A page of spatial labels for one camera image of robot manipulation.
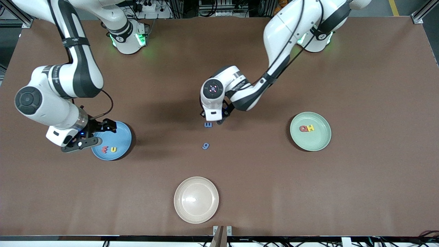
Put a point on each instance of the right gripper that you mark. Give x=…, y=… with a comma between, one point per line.
x=94, y=125

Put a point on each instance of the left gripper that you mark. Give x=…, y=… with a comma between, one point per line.
x=226, y=111

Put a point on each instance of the red letter w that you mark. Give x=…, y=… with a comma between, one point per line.
x=104, y=151

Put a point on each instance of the yellow letter u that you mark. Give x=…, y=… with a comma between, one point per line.
x=113, y=151

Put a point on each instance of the blue letter g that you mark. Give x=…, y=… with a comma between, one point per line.
x=208, y=146

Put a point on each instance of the red letter Q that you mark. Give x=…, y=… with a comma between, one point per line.
x=300, y=129

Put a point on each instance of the yellow letter H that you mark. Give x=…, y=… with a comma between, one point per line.
x=310, y=128

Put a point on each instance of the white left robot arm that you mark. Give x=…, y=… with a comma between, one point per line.
x=284, y=31

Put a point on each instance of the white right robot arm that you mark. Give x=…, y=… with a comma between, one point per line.
x=79, y=68

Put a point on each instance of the blue plate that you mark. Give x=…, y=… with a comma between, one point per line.
x=121, y=140

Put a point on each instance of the beige plate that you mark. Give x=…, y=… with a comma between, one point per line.
x=196, y=200

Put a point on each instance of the green plate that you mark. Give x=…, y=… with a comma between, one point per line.
x=315, y=140

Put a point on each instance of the black table edge trim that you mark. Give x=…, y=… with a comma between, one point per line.
x=103, y=237

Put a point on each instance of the white power strip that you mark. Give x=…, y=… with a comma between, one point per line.
x=151, y=7
x=223, y=13

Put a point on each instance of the bag of oranges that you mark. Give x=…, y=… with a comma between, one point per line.
x=279, y=3

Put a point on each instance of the metal table edge bracket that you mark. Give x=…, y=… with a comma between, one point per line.
x=221, y=236

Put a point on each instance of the aluminium frame post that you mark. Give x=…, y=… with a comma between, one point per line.
x=420, y=17
x=20, y=17

